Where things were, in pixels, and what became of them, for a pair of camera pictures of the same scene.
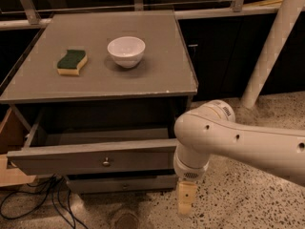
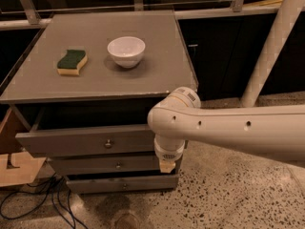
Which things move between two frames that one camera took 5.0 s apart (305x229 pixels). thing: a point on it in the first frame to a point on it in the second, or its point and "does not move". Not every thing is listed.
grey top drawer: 93,151 to 84,130
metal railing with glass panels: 30,5 does not move
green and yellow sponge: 70,63 does not move
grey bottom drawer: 124,183 does not move
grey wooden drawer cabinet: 109,130 does not move
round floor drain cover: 128,220 does not move
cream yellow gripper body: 190,171 to 169,155
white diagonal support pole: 287,14 does not move
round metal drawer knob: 107,162 to 108,145
